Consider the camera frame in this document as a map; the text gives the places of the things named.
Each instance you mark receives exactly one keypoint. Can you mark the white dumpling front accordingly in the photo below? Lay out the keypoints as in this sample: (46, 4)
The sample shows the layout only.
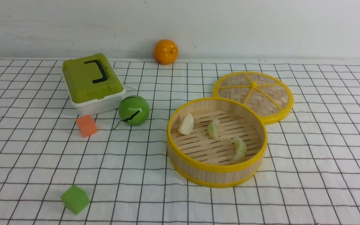
(186, 125)

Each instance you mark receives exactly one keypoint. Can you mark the pale green dumpling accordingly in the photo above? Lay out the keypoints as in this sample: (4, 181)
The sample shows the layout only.
(212, 129)

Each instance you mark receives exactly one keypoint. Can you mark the pale yellow dumpling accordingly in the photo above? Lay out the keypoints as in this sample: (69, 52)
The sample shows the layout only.
(240, 148)

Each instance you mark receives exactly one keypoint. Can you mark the bamboo steamer tray yellow rim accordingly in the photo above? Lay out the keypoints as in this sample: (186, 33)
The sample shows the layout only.
(209, 162)

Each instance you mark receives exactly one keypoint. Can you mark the woven bamboo steamer lid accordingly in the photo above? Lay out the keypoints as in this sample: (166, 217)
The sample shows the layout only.
(267, 96)

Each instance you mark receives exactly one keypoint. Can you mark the green ball with black crack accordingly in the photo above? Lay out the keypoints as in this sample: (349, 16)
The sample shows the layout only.
(134, 110)

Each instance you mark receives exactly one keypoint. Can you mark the orange fruit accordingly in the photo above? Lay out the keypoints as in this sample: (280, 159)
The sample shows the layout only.
(165, 52)

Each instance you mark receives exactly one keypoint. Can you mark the green lidded white box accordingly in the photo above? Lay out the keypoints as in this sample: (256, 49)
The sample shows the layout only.
(92, 84)

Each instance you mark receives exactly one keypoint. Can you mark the orange foam cube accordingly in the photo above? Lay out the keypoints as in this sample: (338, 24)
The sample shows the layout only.
(86, 125)

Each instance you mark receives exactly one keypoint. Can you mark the green foam cube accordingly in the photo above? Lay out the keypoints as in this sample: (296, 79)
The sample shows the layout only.
(75, 199)

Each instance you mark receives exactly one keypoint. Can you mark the checkered white tablecloth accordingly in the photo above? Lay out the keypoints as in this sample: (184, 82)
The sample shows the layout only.
(310, 174)

